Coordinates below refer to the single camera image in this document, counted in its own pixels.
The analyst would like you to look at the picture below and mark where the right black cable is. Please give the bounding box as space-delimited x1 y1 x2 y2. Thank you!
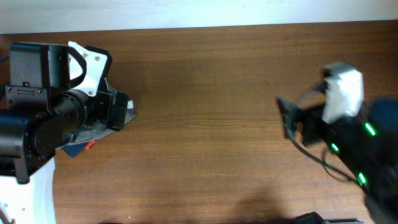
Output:
289 80 358 184

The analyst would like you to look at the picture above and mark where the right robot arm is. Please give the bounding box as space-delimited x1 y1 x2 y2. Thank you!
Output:
277 97 397 223

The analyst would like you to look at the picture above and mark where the red orange garment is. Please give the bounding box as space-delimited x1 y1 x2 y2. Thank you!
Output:
84 141 96 150

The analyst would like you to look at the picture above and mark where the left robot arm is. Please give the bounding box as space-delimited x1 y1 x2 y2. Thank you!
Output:
1 42 134 223

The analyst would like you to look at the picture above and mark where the grey folded garment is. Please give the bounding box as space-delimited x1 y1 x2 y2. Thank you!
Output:
55 77 136 150

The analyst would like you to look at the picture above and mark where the navy folded garment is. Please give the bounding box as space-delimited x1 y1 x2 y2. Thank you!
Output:
62 142 88 157

